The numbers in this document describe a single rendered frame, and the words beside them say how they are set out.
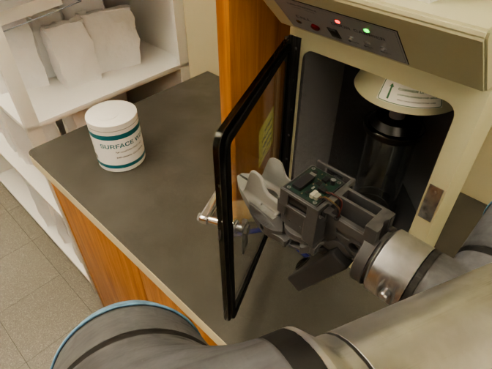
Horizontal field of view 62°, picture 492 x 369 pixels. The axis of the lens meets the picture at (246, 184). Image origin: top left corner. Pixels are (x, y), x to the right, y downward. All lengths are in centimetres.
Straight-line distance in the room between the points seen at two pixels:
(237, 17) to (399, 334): 57
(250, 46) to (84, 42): 96
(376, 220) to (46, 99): 135
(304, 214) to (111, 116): 75
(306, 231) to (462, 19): 26
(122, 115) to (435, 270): 86
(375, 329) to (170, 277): 70
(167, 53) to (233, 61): 112
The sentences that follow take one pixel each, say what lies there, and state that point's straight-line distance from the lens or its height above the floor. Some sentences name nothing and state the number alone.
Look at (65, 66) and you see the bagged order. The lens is 161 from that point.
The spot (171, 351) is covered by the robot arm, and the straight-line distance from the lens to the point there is 21.
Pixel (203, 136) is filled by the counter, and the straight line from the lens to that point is 125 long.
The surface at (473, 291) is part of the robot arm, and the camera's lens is 26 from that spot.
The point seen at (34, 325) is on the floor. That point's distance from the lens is 211.
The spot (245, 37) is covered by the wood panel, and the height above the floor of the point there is 138.
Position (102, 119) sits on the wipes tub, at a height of 109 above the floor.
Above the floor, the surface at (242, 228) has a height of 121.
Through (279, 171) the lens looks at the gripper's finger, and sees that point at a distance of 52.
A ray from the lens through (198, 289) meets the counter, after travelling 87.
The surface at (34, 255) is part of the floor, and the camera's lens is 237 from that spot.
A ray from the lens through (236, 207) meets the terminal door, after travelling 59.
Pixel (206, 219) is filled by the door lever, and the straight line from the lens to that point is 62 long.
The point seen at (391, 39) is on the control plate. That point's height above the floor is 146.
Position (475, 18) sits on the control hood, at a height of 151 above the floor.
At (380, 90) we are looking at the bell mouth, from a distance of 69.
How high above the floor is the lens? 165
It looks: 42 degrees down
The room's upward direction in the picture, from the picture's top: straight up
